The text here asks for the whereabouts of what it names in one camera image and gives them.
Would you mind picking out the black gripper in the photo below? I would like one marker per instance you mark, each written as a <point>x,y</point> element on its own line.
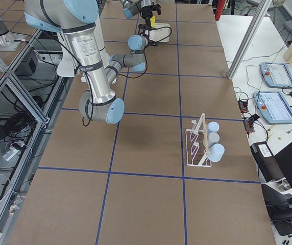
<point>144,10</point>
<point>149,39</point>

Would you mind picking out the light blue plastic cup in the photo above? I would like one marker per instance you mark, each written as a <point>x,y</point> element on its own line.
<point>212,127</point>
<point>216,152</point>

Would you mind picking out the grey plastic cup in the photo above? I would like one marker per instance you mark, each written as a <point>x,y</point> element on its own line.
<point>213,138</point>

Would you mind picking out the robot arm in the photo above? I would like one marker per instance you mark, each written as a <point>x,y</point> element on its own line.
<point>76,20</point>
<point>132,8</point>

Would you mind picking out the yellow plastic cup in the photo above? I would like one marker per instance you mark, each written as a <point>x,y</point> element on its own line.
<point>152,20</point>

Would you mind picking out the cream tray with bunny drawing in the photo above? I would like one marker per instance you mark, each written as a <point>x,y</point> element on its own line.
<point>163,32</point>

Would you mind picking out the red cylinder object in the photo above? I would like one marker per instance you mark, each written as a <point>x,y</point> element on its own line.
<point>219,9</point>

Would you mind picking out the blue teach pendant far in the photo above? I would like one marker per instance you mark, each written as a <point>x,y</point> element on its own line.
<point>276,75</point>

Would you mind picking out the blue teach pendant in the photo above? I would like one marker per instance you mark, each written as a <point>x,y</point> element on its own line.
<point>276,75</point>
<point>273,107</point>

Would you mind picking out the blue teach pendant near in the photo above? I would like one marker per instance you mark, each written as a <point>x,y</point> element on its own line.
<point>273,107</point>

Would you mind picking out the black box with label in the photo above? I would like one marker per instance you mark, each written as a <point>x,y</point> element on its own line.
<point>268,168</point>

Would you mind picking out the aluminium frame post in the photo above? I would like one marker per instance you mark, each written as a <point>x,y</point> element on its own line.
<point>249,35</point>

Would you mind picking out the white wire cup rack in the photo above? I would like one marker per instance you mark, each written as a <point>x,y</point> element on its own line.
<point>197,144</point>

